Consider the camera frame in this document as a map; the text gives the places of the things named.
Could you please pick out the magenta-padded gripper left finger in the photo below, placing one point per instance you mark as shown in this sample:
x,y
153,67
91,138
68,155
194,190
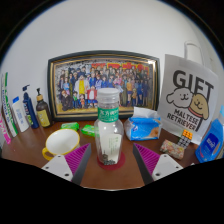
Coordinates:
x,y
56,166

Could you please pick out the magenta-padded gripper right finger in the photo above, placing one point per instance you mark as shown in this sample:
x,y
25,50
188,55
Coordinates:
x,y
166,166

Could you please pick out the clear bottle green label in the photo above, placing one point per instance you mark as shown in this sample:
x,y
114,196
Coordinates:
x,y
108,133

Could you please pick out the floral snack packet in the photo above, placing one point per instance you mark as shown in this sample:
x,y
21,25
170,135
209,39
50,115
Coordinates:
x,y
171,149

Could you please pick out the puzzle cube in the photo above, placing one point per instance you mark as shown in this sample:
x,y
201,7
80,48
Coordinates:
x,y
185,137

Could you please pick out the blue tissue pack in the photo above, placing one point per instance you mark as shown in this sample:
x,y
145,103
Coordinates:
x,y
143,128

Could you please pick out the red round coaster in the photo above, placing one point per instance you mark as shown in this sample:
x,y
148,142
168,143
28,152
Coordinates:
x,y
120,163

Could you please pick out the blue detergent bottle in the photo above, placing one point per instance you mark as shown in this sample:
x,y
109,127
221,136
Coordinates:
x,y
210,143

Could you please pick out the brown pump bottle yellow label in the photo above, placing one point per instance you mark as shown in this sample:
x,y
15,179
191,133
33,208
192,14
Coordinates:
x,y
43,115

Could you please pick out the dark blue pump bottle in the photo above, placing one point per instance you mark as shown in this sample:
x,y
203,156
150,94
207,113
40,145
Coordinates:
x,y
30,111

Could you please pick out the pink shuttlecock tube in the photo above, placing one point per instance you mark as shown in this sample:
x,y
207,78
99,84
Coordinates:
x,y
4,130

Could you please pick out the white printed paper bag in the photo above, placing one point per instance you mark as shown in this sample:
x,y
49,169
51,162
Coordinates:
x,y
186,96

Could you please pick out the white blue shuttlecock tube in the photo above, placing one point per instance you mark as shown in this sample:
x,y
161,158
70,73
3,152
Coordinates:
x,y
9,110

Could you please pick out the framed group photo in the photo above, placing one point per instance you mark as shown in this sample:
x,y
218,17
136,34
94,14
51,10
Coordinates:
x,y
103,83

